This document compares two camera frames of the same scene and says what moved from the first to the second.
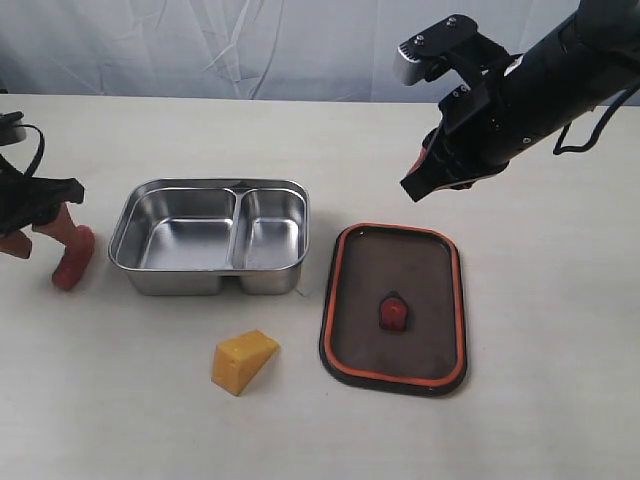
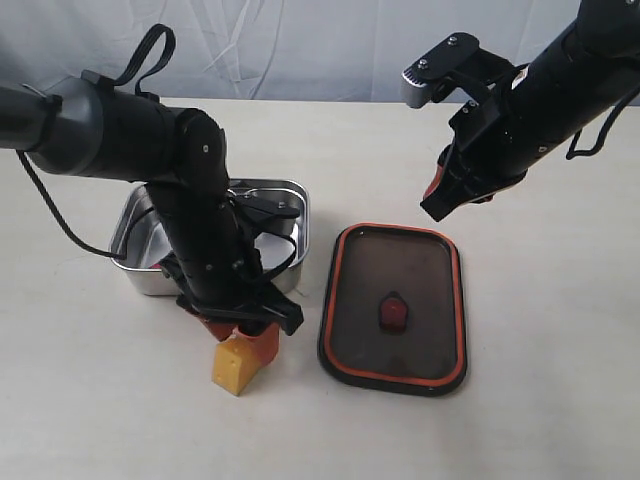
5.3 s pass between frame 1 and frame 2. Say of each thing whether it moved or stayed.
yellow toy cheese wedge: stayed
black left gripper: moved
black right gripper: moved
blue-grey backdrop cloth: stayed
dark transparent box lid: stayed
